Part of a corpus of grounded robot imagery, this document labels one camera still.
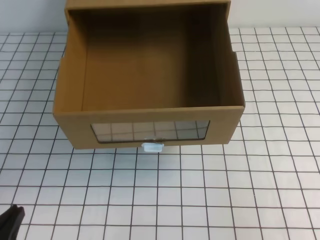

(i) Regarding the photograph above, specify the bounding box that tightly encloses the white plastic handle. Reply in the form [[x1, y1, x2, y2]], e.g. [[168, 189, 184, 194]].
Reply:
[[141, 142, 164, 153]]

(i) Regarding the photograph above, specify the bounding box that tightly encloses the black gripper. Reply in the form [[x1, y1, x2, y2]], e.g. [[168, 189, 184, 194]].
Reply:
[[0, 204, 25, 240]]

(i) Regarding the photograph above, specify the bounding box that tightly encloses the brown shoebox drawer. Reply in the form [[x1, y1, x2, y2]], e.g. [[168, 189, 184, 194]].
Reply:
[[53, 4, 245, 149]]

